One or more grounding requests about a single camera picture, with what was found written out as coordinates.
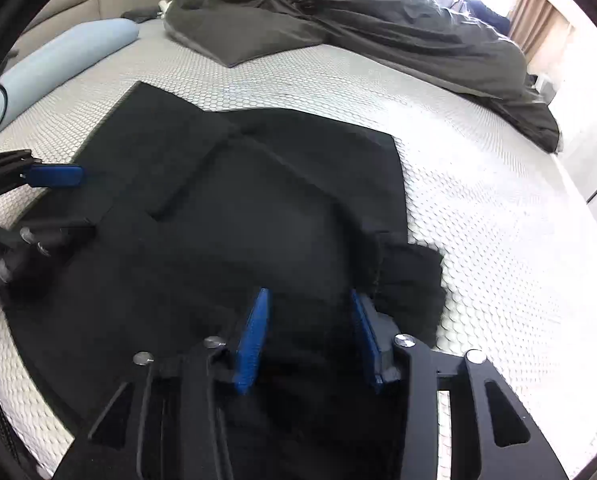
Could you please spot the black pants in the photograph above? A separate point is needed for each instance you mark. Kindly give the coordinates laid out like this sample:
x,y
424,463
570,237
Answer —
x,y
253,185

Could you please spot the dark grey duvet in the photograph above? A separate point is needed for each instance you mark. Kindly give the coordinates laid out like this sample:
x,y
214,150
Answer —
x,y
353,15

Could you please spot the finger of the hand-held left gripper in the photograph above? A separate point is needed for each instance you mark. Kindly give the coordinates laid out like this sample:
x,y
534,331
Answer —
x,y
58,176
53,235

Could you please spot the bed with grey honeycomb sheet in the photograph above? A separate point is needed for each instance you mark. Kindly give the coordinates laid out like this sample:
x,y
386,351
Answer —
x,y
478,185

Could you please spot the grey and white plush toy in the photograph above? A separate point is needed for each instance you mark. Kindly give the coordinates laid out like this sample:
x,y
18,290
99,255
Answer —
x,y
141,14

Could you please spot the white wardrobe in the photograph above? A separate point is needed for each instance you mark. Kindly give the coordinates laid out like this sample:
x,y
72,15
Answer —
x,y
578,175

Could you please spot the brown curtain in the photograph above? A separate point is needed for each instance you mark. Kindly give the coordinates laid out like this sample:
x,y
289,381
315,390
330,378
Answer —
x,y
535,25

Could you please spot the light blue pillow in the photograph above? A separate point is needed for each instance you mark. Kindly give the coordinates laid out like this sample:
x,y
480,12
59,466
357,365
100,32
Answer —
x,y
63,55

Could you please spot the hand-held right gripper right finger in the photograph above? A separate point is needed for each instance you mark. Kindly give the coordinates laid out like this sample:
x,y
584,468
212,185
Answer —
x,y
366,335

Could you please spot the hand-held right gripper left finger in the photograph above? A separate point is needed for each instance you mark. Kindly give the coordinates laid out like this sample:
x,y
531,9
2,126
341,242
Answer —
x,y
252,345

